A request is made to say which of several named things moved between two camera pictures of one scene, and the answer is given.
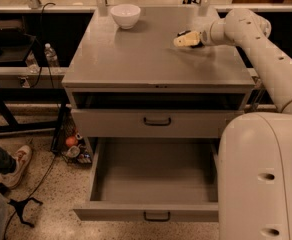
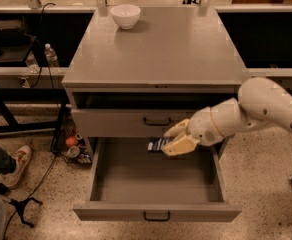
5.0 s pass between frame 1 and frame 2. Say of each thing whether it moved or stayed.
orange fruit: stayed
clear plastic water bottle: stayed
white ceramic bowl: stayed
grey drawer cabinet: stayed
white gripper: moved
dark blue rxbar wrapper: moved
